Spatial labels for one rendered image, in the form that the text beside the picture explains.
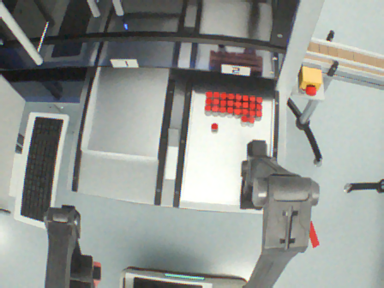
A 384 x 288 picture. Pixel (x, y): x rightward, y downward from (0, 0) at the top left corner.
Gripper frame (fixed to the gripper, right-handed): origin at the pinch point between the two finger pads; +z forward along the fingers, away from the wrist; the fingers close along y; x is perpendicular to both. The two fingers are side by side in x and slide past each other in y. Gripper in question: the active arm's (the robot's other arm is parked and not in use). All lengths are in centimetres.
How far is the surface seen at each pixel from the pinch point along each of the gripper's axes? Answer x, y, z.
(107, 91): 49, 33, -2
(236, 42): 7.5, 31.0, -34.1
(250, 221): -8, 21, 91
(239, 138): 4.7, 20.9, 1.2
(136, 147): 35.7, 15.4, 2.0
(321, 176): -47, 47, 86
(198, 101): 18.3, 31.3, -1.1
